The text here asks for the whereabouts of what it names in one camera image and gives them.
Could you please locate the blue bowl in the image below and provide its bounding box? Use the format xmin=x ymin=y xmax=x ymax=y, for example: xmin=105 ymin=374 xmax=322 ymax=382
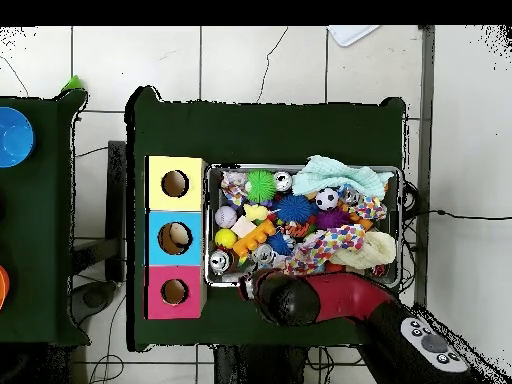
xmin=0 ymin=106 xmax=37 ymax=169

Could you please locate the crushed clear plastic bottle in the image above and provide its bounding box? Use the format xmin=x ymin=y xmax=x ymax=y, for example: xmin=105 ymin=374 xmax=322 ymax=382
xmin=339 ymin=184 xmax=363 ymax=205

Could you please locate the black and white soccer ball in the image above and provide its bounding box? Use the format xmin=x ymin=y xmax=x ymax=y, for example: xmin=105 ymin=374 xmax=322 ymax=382
xmin=315 ymin=187 xmax=341 ymax=212

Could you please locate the blue spiky ball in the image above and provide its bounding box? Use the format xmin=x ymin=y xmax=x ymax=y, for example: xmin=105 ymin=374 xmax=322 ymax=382
xmin=274 ymin=194 xmax=314 ymax=224

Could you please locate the yellow ball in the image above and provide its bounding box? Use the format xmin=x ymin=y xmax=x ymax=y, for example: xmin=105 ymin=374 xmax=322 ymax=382
xmin=214 ymin=228 xmax=238 ymax=250

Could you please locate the polka dot cloth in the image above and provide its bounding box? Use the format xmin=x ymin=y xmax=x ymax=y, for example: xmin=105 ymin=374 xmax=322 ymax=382
xmin=275 ymin=223 xmax=368 ymax=277

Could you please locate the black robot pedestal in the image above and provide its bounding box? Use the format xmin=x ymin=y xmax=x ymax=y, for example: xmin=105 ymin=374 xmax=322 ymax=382
xmin=213 ymin=344 xmax=310 ymax=384

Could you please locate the orange bowl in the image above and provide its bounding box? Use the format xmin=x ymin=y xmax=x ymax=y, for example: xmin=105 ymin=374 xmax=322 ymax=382
xmin=0 ymin=264 xmax=11 ymax=312

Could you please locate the black cable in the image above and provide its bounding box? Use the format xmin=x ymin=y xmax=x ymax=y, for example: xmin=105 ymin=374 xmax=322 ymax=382
xmin=403 ymin=208 xmax=512 ymax=222

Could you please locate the mint green cloth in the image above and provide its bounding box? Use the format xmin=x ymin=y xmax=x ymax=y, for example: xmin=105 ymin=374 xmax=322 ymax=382
xmin=291 ymin=154 xmax=395 ymax=200

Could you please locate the white tray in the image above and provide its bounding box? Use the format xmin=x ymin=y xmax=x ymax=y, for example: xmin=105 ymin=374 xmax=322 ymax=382
xmin=326 ymin=25 xmax=381 ymax=48

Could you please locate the white baseball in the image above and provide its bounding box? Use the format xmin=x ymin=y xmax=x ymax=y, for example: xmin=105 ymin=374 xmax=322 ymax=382
xmin=214 ymin=205 xmax=239 ymax=230

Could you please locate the silver can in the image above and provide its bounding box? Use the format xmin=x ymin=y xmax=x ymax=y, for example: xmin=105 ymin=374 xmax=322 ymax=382
xmin=251 ymin=242 xmax=277 ymax=266

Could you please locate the purple spiky ball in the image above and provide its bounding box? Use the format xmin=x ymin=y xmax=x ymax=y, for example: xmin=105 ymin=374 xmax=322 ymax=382
xmin=315 ymin=208 xmax=352 ymax=231

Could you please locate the cream knitted cloth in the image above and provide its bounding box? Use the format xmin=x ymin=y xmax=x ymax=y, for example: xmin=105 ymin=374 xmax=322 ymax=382
xmin=329 ymin=230 xmax=398 ymax=271

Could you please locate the small green object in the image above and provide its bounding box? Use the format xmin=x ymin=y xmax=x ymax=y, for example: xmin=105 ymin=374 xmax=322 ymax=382
xmin=60 ymin=74 xmax=84 ymax=92

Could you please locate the wooden box with three holes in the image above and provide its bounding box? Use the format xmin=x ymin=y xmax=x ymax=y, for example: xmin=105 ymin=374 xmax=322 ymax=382
xmin=144 ymin=155 xmax=208 ymax=320

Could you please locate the shallow clear mesh bin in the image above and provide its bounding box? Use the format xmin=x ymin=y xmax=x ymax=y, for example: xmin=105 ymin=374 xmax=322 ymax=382
xmin=204 ymin=162 xmax=404 ymax=289

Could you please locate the green spiky ball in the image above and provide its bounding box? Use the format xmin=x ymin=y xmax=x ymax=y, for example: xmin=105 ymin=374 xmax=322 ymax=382
xmin=244 ymin=169 xmax=278 ymax=204

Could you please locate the orange toy brick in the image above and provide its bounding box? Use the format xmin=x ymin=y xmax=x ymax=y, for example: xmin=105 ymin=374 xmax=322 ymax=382
xmin=231 ymin=218 xmax=278 ymax=258

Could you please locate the dark green side tablecloth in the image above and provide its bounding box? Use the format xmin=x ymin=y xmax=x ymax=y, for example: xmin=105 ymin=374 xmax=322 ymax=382
xmin=0 ymin=88 xmax=91 ymax=348

